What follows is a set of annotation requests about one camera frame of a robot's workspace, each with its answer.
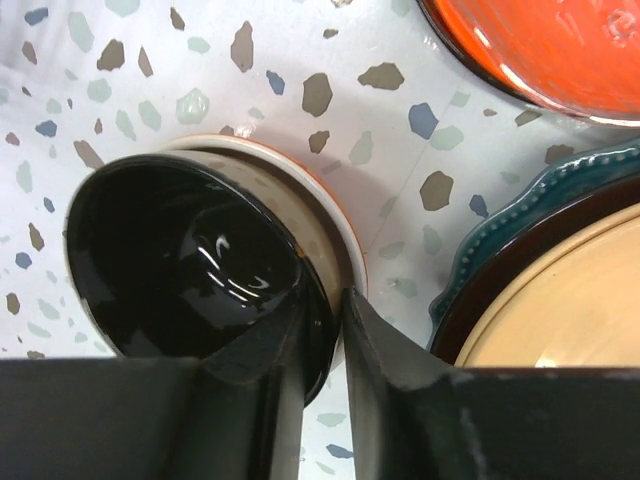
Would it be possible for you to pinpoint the orange plate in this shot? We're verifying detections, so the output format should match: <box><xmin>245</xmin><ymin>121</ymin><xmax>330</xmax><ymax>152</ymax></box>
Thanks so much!
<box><xmin>429</xmin><ymin>0</ymin><xmax>640</xmax><ymax>121</ymax></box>

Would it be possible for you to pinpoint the orange ceramic bowl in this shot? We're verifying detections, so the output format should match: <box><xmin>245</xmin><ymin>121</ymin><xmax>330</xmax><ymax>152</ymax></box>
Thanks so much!
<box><xmin>159</xmin><ymin>133</ymin><xmax>369</xmax><ymax>298</ymax></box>

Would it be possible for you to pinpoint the yellow plate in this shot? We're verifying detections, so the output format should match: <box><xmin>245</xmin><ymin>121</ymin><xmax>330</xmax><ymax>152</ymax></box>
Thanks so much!
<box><xmin>455</xmin><ymin>205</ymin><xmax>639</xmax><ymax>368</ymax></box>

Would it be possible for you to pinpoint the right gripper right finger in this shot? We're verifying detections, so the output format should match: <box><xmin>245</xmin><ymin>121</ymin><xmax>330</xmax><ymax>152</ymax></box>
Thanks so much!
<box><xmin>342</xmin><ymin>288</ymin><xmax>639</xmax><ymax>479</ymax></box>

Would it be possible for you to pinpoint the red floral plate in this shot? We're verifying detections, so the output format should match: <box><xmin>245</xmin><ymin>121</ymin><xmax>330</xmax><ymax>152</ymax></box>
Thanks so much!
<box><xmin>417</xmin><ymin>0</ymin><xmax>640</xmax><ymax>129</ymax></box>

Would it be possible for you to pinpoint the teal embossed plate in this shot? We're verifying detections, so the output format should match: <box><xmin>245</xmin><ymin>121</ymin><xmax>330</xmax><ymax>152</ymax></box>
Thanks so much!
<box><xmin>429</xmin><ymin>139</ymin><xmax>639</xmax><ymax>339</ymax></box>

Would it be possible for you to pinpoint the dark brown beige plate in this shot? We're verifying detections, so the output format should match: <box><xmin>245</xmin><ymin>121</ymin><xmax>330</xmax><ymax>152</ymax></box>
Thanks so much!
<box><xmin>430</xmin><ymin>174</ymin><xmax>639</xmax><ymax>364</ymax></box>

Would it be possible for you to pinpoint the clear glass plate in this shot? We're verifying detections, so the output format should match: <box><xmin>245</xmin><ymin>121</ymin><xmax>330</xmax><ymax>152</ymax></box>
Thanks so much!
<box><xmin>434</xmin><ymin>0</ymin><xmax>640</xmax><ymax>126</ymax></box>

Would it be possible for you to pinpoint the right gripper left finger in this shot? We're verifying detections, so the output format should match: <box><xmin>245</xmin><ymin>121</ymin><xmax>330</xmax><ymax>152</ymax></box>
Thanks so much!
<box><xmin>1</xmin><ymin>308</ymin><xmax>305</xmax><ymax>479</ymax></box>

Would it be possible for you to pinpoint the beige small plate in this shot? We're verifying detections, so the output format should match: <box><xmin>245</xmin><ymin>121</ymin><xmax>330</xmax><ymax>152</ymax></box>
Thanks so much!
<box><xmin>66</xmin><ymin>150</ymin><xmax>353</xmax><ymax>400</ymax></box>

